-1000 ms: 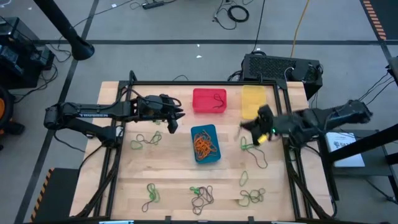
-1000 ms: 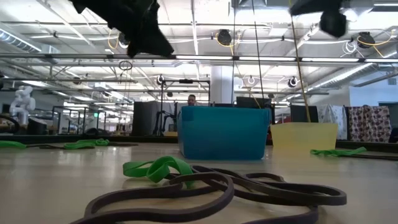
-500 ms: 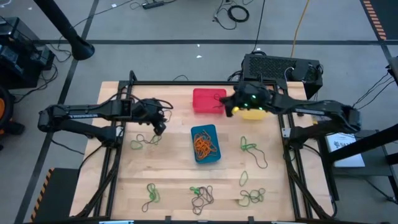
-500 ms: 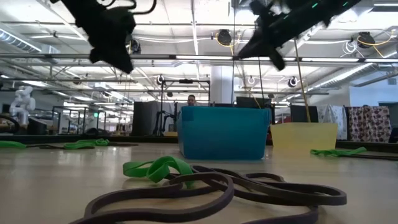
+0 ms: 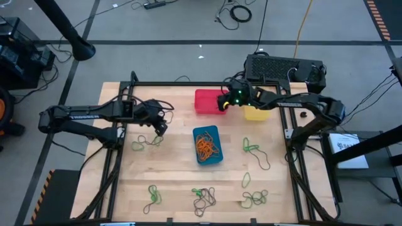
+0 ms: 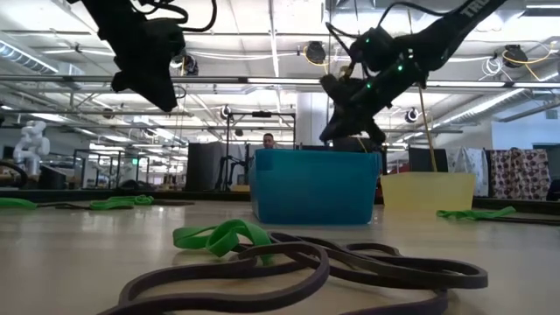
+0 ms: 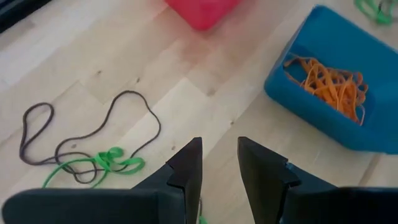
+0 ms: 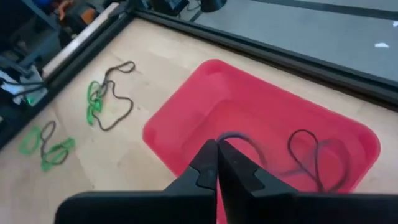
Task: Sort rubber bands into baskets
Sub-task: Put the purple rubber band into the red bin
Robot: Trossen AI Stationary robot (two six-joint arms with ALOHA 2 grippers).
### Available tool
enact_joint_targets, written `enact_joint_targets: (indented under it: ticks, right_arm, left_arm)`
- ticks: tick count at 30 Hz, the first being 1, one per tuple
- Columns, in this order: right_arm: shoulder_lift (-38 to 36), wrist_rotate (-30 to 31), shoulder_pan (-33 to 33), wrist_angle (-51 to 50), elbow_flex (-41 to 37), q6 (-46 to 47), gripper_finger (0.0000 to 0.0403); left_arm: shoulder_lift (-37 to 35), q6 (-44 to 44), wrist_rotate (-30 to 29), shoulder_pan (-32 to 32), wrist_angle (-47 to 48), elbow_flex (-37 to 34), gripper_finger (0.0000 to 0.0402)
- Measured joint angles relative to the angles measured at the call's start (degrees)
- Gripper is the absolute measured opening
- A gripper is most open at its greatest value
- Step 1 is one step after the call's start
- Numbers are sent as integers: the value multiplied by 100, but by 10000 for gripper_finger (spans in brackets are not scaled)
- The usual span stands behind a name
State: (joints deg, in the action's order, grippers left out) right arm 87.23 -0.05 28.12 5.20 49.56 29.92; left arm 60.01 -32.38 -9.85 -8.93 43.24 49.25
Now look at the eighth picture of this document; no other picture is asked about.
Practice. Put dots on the red plastic basket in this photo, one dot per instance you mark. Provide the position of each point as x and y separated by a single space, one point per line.
236 102

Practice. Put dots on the black orange wheeled machine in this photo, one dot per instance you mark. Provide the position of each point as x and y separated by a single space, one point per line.
79 15

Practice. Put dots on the black aluminium table frame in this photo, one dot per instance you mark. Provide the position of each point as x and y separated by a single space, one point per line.
280 59

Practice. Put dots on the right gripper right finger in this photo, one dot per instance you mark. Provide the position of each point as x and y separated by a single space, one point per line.
264 205

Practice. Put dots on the black equipment cart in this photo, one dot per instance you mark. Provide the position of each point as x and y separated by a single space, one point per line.
169 4

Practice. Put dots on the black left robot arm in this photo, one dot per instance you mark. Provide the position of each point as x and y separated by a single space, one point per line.
29 100

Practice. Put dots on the dark rubber band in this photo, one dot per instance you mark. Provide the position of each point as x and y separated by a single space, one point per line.
236 134
46 127
346 161
124 98
289 146

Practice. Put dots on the black pole stand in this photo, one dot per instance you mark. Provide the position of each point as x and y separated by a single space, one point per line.
214 4

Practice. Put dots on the white paper scrap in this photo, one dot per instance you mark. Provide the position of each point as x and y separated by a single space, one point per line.
382 45
395 23

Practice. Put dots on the green rubber band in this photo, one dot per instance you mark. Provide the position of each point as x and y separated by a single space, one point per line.
23 146
59 149
93 90
91 113

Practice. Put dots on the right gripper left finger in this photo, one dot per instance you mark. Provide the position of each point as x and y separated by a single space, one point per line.
174 205

